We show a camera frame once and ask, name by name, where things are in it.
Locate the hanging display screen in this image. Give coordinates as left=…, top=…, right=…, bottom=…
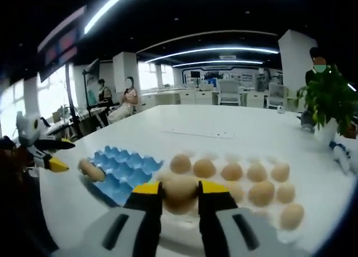
left=37, top=4, right=87, bottom=83

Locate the white table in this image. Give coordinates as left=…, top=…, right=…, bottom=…
left=39, top=104, right=358, bottom=257

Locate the curved ceiling light strip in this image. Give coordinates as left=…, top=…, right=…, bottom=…
left=83, top=0, right=138, bottom=35
left=144, top=46, right=280, bottom=64
left=171, top=59, right=264, bottom=68

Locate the white cabinet counter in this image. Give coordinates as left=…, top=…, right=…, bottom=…
left=139, top=87, right=219, bottom=106

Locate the green potted plant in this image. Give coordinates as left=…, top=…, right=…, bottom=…
left=293, top=65, right=358, bottom=146

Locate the white plastic egg holder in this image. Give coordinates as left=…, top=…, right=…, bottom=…
left=159, top=150, right=311, bottom=241

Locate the small grey object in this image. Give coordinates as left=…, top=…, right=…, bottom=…
left=298, top=110, right=317, bottom=133

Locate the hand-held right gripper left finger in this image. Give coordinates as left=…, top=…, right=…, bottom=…
left=75, top=181, right=164, bottom=257

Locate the blue egg tray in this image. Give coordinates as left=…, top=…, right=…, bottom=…
left=85, top=145, right=164, bottom=207

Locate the single brown egg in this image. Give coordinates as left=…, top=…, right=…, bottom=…
left=161, top=174, right=201, bottom=216
left=77, top=158, right=106, bottom=183

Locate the person's dark clothed torso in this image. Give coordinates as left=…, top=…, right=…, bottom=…
left=0, top=170, right=58, bottom=255

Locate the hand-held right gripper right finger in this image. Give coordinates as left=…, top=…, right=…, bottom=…
left=197, top=180, right=280, bottom=257

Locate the person's left hand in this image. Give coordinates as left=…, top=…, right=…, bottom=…
left=1, top=147, right=35, bottom=172

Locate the white office chair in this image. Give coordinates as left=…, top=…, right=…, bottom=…
left=218, top=80, right=241, bottom=106
left=265, top=82, right=286, bottom=109

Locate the black screen stand pole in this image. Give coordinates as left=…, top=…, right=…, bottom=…
left=65, top=63, right=83, bottom=137

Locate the group of brown eggs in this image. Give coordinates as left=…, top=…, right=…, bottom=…
left=169, top=153, right=305, bottom=231

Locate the white and blue toy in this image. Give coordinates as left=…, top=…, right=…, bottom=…
left=328, top=141, right=353, bottom=175

